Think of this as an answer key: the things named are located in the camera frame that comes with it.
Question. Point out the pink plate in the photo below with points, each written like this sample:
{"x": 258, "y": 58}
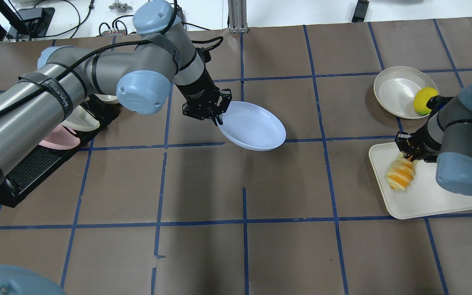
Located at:
{"x": 61, "y": 138}

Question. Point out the aluminium frame post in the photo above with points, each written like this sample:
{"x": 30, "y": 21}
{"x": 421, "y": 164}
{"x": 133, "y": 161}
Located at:
{"x": 237, "y": 16}

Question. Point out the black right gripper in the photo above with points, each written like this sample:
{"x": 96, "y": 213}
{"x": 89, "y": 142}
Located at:
{"x": 425, "y": 142}

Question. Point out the blue plate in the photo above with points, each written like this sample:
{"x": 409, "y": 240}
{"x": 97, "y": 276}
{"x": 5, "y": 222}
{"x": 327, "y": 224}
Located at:
{"x": 252, "y": 127}

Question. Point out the yellow lemon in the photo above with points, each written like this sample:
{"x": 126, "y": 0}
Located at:
{"x": 422, "y": 98}

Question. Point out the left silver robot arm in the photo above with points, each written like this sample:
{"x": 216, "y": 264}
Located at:
{"x": 140, "y": 74}

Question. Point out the striped bread roll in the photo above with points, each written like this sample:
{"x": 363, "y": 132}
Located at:
{"x": 400, "y": 173}

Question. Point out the black monitor stand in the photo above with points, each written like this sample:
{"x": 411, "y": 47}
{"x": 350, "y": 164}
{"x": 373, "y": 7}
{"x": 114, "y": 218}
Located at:
{"x": 32, "y": 23}

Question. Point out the cream bowl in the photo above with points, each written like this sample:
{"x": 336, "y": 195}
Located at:
{"x": 109, "y": 99}

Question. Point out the white round plate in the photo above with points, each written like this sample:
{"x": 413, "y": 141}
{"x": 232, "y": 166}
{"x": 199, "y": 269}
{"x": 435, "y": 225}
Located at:
{"x": 396, "y": 87}

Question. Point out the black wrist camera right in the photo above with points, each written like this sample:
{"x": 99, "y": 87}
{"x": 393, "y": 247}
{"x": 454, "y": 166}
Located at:
{"x": 437, "y": 102}

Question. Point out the black dish rack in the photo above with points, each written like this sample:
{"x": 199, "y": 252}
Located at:
{"x": 41, "y": 162}

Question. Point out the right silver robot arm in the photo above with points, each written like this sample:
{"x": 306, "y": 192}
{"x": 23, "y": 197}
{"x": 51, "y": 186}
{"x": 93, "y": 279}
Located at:
{"x": 445, "y": 139}

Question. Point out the white rectangular tray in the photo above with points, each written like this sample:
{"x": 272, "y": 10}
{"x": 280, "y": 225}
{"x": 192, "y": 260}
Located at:
{"x": 423, "y": 197}

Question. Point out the cream plate in rack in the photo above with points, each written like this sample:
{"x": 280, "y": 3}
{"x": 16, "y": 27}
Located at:
{"x": 81, "y": 120}

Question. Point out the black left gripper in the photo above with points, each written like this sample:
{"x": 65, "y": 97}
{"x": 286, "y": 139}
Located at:
{"x": 198, "y": 91}

